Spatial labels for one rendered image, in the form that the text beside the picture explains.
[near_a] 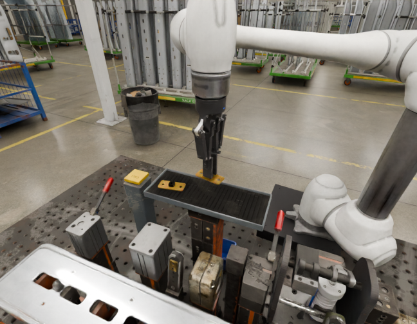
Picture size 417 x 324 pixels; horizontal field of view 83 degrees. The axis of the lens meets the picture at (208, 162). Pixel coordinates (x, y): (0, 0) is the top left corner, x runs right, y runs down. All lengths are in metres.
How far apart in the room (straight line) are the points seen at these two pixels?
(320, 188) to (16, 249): 1.39
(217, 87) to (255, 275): 0.46
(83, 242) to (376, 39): 1.00
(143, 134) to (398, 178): 2.97
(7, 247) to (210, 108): 1.21
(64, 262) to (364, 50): 1.02
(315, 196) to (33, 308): 1.00
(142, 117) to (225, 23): 2.82
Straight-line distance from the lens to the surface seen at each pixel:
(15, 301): 0.87
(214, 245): 0.82
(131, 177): 0.83
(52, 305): 0.81
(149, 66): 5.12
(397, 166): 0.88
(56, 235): 1.42
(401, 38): 0.84
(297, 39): 0.71
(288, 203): 1.35
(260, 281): 0.66
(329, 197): 1.09
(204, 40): 0.51
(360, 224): 0.99
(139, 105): 3.19
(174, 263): 0.66
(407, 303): 1.29
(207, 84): 0.54
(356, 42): 0.76
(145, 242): 0.69
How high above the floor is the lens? 1.64
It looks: 33 degrees down
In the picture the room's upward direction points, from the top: straight up
